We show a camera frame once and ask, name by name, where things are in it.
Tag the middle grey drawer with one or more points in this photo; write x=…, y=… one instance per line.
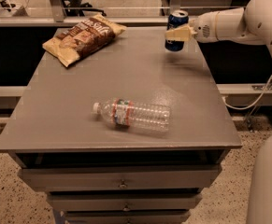
x=124, y=202

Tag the bottom grey drawer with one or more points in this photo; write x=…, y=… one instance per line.
x=133, y=217

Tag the metal railing frame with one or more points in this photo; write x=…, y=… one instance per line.
x=52, y=12

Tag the grey drawer cabinet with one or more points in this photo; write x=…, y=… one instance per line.
x=130, y=135

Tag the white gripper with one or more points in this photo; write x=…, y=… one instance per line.
x=204, y=27

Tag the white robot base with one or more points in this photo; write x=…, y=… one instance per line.
x=260, y=199

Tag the clear plastic water bottle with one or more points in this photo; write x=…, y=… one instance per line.
x=127, y=113

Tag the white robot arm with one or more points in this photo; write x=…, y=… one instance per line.
x=251, y=25

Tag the grey drawer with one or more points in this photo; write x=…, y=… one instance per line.
x=120, y=178
x=124, y=202
x=133, y=217

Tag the brown chip bag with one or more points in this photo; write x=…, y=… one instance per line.
x=83, y=39

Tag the top grey drawer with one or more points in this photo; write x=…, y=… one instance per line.
x=120, y=178

